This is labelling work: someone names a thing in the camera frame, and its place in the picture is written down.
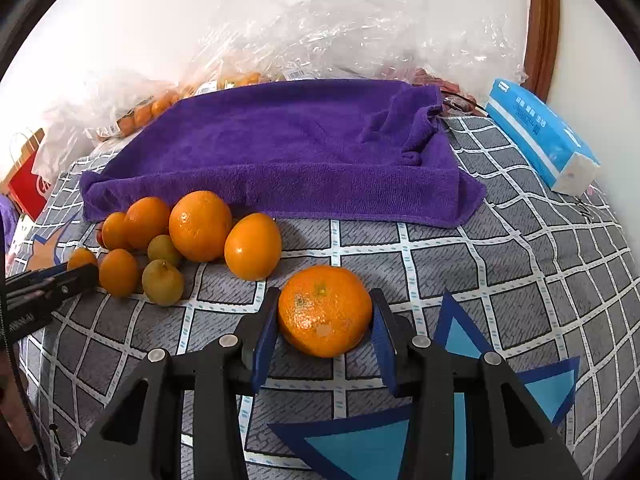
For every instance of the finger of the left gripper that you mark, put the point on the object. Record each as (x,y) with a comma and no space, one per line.
(90,278)
(54,276)

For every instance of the yellow-green fruit front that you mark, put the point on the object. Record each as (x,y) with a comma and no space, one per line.
(162,283)

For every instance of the brown wooden door frame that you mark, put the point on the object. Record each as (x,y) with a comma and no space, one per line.
(541,45)

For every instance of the clear plastic bag heap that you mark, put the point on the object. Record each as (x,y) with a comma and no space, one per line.
(251,41)

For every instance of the grey checked bedspread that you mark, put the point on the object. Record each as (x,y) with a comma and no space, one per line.
(544,277)

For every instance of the plastic bag of oranges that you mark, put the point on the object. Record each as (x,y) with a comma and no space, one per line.
(119,110)

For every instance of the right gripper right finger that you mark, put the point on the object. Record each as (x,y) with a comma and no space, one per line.
(471,416)

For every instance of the large textured mandarin orange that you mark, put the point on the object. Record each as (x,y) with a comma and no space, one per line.
(324,311)

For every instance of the red paper shopping bag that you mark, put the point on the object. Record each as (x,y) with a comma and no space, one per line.
(27,189)

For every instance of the yellow-green fruit back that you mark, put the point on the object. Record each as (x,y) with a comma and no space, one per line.
(162,248)

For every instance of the smooth oval orange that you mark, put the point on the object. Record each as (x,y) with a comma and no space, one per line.
(253,247)

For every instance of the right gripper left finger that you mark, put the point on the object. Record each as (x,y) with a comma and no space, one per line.
(138,436)

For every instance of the small oval kumquat orange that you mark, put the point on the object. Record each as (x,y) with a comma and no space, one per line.
(119,273)

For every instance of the yellow-green fruit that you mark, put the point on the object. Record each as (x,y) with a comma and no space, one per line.
(162,283)
(162,248)

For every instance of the blue tissue pack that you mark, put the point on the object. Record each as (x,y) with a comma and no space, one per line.
(563,160)

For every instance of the medium orange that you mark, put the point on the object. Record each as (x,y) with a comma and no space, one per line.
(144,220)

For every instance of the purple towel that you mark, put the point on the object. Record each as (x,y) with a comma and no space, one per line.
(348,149)

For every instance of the large round orange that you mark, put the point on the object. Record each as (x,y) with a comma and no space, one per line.
(199,225)

